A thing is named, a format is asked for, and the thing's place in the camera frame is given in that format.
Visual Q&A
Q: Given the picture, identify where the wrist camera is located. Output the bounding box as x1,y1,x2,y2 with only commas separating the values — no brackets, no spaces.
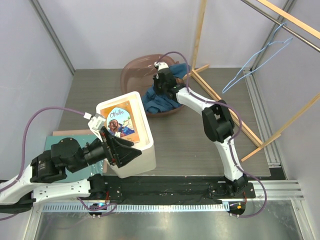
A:
83,112,106,141
153,61,169,71

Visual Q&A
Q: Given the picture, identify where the wooden clothes rack frame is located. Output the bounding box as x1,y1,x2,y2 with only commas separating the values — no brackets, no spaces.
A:
180,0,320,163

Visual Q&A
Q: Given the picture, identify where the Othello book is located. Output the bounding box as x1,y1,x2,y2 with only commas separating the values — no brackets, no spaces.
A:
100,100,140,143

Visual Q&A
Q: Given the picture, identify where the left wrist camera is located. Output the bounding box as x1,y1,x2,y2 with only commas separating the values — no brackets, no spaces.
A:
83,112,106,141

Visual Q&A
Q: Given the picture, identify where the purple cable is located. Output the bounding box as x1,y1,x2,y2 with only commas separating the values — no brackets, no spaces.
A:
156,51,268,220
0,106,87,193

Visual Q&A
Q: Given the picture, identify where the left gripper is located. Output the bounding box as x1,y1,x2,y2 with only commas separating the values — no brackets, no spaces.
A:
70,126,144,173

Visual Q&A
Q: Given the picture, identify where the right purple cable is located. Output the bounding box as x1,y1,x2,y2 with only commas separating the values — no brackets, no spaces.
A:
156,51,268,220

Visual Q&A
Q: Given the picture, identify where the white styrofoam box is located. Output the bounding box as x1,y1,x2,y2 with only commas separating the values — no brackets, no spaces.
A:
96,91,157,179

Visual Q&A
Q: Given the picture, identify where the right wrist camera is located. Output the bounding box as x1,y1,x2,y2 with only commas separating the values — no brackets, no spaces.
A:
153,61,169,71

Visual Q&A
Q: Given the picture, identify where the pink translucent plastic tub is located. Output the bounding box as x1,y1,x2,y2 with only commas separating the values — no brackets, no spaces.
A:
120,53,187,118

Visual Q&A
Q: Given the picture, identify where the light blue wire hanger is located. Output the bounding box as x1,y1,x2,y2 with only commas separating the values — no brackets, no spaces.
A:
222,26,293,94

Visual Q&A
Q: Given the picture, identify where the white slotted cable duct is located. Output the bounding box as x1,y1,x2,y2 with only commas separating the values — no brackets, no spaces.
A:
42,202,230,213

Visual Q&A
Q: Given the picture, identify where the metal hanging rod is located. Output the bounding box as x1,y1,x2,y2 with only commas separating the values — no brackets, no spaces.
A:
241,0,320,53

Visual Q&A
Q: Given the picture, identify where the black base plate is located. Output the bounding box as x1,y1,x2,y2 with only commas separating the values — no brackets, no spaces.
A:
87,175,256,206

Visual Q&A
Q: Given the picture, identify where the blue t shirt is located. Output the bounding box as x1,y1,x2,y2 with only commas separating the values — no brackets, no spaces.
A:
141,61,190,115

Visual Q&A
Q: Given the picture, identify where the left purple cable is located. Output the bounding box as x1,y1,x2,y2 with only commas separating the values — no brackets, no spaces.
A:
0,106,87,193

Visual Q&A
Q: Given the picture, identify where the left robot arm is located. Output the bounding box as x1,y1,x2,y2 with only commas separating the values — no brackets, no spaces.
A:
0,127,142,215

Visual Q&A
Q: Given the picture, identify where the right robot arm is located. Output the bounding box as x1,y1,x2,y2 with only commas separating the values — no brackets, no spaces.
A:
153,68,248,198

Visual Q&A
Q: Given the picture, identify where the teal cutting mat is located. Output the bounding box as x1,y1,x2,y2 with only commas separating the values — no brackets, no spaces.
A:
45,135,104,183

